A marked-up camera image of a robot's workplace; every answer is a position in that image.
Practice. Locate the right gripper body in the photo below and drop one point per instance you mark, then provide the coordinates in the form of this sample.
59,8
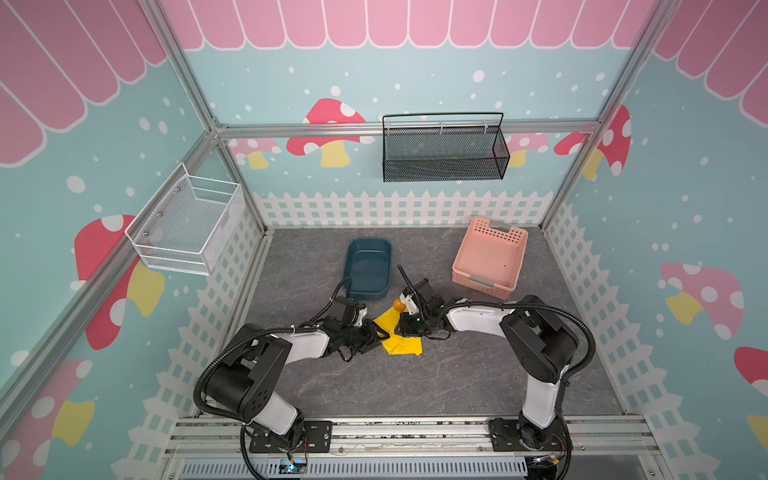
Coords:
409,321

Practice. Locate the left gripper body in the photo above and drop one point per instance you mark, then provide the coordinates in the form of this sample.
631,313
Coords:
359,339

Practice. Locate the orange plastic spoon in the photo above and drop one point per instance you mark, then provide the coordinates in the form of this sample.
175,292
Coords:
399,306

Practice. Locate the yellow paper napkin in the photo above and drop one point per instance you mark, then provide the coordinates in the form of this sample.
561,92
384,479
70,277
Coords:
396,344

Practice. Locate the dark teal plastic tub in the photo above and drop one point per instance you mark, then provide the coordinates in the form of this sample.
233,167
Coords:
368,264

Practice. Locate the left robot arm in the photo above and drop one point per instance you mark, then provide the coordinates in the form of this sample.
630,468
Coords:
240,383

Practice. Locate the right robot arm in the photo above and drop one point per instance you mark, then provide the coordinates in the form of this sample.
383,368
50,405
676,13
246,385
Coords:
550,344

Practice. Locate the pink perforated plastic basket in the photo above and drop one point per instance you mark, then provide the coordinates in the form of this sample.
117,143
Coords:
490,257

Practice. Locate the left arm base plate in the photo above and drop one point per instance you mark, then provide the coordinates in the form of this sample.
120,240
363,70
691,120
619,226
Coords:
306,436

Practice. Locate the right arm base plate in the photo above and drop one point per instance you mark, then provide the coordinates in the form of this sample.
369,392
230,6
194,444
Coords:
522,435

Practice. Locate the black wire mesh basket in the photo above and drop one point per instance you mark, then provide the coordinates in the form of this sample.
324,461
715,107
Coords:
453,146

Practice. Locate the aluminium front rail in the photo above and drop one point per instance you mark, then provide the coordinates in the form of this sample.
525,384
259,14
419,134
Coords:
351,437

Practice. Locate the white wire mesh basket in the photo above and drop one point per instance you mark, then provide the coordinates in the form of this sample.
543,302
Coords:
187,224

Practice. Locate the white slotted cable duct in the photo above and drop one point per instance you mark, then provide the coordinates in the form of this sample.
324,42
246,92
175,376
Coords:
395,468

